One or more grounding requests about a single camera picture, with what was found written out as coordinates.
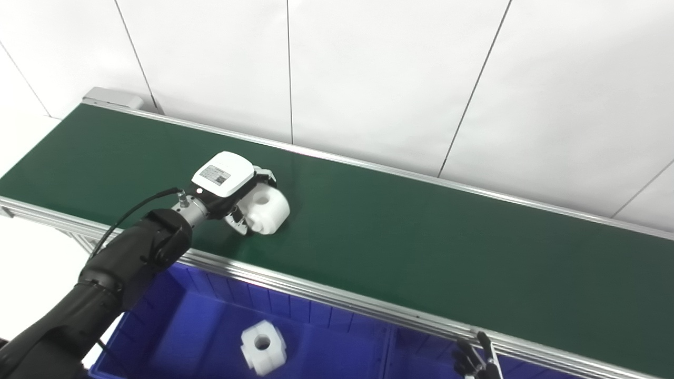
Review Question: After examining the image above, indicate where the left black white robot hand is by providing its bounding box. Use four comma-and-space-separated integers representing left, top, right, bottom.
191, 151, 278, 236

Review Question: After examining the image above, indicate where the aluminium conveyor support leg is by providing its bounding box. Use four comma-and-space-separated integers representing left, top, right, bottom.
63, 231, 100, 254

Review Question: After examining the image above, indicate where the grey conveyor end cover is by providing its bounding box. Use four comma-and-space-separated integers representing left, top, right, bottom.
83, 87, 144, 110

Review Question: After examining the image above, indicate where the blue plastic bin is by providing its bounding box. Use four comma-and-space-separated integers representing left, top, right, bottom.
384, 326, 580, 379
88, 262, 393, 379

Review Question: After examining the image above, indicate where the white cylindrical plastic part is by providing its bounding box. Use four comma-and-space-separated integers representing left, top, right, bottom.
245, 187, 291, 235

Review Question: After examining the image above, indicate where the green conveyor belt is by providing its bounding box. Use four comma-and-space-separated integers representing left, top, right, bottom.
0, 97, 674, 379

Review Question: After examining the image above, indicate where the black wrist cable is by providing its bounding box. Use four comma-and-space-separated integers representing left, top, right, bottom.
87, 187, 185, 260

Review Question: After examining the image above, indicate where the white plastic part with hole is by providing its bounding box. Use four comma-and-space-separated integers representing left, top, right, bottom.
241, 320, 288, 376

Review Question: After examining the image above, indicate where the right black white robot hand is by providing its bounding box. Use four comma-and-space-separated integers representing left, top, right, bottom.
453, 331, 503, 379

